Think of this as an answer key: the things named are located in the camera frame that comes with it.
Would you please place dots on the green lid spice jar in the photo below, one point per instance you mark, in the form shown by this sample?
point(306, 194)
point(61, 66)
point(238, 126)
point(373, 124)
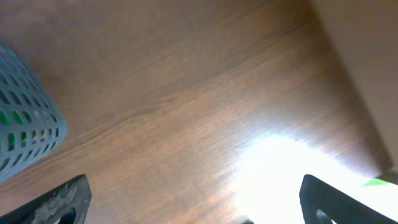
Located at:
point(14, 129)

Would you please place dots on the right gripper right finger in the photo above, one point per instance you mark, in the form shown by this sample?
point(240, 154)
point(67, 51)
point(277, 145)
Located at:
point(322, 203)

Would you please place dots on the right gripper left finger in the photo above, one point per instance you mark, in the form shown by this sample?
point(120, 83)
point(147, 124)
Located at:
point(67, 203)

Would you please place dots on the grey plastic shopping basket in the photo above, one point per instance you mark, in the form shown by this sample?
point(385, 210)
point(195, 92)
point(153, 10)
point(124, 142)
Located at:
point(31, 125)

